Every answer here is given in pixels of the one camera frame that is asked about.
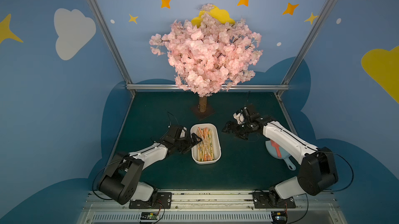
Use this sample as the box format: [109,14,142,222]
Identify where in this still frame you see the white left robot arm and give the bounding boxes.
[93,124,203,206]

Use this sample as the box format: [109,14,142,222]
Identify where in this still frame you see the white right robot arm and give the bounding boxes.
[222,104,339,202]

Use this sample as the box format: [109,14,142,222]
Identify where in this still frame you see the wrapped chopsticks panda print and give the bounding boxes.
[197,128,206,162]

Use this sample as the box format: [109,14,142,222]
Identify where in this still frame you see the wrapped chopsticks red print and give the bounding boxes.
[205,127,212,161]

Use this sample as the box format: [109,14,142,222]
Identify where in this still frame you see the white plastic storage box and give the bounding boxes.
[191,123,221,165]

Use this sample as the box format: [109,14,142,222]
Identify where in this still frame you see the red small brush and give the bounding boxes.
[271,140,282,159]

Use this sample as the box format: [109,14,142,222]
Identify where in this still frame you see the light blue dustpan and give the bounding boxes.
[265,140,296,171]

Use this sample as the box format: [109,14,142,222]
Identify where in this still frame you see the pink cherry blossom tree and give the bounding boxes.
[149,4,263,112]

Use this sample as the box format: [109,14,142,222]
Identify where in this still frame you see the left green circuit board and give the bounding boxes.
[140,212,159,222]

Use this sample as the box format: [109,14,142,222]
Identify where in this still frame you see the right black controller board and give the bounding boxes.
[271,212,288,224]

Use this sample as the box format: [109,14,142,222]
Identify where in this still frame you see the right floor edge rail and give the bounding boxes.
[274,93,297,135]

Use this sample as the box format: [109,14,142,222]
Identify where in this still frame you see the floor edge rail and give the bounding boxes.
[274,93,297,135]
[108,95,135,163]

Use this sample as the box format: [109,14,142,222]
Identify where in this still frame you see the left floor edge rail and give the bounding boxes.
[108,95,135,163]

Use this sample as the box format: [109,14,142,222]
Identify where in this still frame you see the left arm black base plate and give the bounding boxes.
[129,192,172,209]

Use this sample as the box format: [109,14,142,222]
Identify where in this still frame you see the front aluminium mounting rail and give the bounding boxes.
[77,190,347,224]

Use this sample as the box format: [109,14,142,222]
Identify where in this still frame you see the horizontal aluminium back rail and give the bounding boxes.
[126,83,289,92]

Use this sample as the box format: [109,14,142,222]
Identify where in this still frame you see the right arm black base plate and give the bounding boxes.
[252,190,296,209]

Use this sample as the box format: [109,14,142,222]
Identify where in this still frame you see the right aluminium corner post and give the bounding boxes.
[276,0,338,98]

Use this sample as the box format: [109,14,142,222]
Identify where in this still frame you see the aluminium corner post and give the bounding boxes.
[86,0,136,97]
[276,0,338,98]

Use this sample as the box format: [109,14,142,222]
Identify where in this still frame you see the left aluminium corner post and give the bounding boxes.
[86,0,136,97]

